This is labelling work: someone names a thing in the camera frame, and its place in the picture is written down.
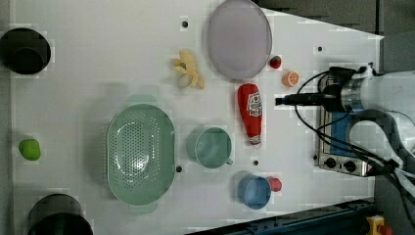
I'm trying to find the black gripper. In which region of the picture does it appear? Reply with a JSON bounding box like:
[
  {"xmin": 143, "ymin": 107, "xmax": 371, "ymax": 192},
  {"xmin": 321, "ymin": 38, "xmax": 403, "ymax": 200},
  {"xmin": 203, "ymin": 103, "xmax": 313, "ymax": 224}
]
[{"xmin": 275, "ymin": 93, "xmax": 343, "ymax": 113}]

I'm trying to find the lilac round plate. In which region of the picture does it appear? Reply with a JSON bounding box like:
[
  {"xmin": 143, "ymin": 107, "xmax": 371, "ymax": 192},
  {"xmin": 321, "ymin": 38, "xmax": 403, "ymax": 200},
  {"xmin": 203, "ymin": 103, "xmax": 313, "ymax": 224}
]
[{"xmin": 207, "ymin": 0, "xmax": 272, "ymax": 79}]

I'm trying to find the lower black cylinder post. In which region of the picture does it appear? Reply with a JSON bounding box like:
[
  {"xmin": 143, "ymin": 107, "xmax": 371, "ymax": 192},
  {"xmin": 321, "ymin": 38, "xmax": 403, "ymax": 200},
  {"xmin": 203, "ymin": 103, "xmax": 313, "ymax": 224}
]
[{"xmin": 27, "ymin": 194, "xmax": 93, "ymax": 235}]

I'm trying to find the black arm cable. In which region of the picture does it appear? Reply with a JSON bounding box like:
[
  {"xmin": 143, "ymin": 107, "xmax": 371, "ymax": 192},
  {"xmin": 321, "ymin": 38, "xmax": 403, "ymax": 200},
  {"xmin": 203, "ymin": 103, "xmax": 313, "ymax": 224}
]
[{"xmin": 294, "ymin": 70, "xmax": 415, "ymax": 184}]

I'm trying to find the red toy strawberry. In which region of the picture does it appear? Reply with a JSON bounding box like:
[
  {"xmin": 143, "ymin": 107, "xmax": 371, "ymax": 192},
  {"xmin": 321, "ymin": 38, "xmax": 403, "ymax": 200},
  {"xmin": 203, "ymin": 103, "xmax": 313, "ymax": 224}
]
[{"xmin": 269, "ymin": 56, "xmax": 282, "ymax": 70}]

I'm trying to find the peeled toy banana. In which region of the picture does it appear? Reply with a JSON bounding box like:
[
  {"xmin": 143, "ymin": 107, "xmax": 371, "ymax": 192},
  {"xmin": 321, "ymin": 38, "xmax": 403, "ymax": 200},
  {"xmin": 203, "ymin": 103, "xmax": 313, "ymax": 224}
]
[{"xmin": 172, "ymin": 49, "xmax": 205, "ymax": 89}]

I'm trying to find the orange slice toy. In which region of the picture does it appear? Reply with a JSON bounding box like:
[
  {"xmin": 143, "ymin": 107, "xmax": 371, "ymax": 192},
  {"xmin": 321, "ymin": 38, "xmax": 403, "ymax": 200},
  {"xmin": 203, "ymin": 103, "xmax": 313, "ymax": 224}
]
[{"xmin": 283, "ymin": 71, "xmax": 300, "ymax": 87}]

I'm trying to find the red ketchup bottle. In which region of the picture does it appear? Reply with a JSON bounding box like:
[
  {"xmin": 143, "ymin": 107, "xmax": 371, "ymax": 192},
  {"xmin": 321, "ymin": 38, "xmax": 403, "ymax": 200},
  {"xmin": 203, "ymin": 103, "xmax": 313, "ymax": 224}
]
[{"xmin": 237, "ymin": 83, "xmax": 262, "ymax": 146}]

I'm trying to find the green plastic mug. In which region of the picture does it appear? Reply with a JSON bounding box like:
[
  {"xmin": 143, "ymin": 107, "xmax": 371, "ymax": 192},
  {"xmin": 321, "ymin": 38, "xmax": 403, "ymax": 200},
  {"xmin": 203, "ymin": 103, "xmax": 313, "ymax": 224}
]
[{"xmin": 186, "ymin": 126, "xmax": 233, "ymax": 169}]

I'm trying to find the green plastic strainer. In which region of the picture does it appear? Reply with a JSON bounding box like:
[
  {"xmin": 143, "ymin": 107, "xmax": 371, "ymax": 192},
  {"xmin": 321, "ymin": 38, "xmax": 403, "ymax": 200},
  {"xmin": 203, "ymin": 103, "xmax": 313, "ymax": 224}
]
[{"xmin": 106, "ymin": 95, "xmax": 175, "ymax": 210}]

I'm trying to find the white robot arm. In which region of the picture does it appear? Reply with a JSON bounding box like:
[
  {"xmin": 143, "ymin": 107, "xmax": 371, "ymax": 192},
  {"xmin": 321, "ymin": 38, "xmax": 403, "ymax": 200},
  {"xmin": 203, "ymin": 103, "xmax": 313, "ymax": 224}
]
[{"xmin": 275, "ymin": 66, "xmax": 414, "ymax": 222}]

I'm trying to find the green toy lime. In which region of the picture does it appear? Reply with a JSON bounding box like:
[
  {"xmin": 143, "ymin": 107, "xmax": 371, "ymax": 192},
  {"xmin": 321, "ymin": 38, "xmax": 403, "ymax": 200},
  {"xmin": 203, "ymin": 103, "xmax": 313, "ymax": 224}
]
[{"xmin": 19, "ymin": 139, "xmax": 41, "ymax": 161}]

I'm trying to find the black toaster oven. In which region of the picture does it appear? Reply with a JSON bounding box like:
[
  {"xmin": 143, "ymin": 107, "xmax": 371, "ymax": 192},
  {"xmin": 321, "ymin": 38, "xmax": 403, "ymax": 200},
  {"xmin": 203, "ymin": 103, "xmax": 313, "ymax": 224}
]
[{"xmin": 314, "ymin": 108, "xmax": 371, "ymax": 177}]

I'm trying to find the small red toy fruit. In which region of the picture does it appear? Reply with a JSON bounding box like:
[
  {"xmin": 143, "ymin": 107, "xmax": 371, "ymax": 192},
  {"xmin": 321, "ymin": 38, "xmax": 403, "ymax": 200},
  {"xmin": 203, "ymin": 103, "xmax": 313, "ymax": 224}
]
[{"xmin": 268, "ymin": 177, "xmax": 282, "ymax": 192}]

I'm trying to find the blue plastic cup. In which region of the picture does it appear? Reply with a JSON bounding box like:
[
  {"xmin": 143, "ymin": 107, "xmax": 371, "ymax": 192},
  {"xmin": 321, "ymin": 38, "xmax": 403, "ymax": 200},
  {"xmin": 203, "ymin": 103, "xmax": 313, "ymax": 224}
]
[{"xmin": 238, "ymin": 174, "xmax": 271, "ymax": 210}]

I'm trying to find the yellow red emergency button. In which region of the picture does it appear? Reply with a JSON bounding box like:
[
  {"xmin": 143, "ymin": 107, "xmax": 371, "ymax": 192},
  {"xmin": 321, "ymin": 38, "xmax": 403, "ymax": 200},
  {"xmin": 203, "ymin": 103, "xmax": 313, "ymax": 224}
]
[{"xmin": 366, "ymin": 215, "xmax": 393, "ymax": 235}]

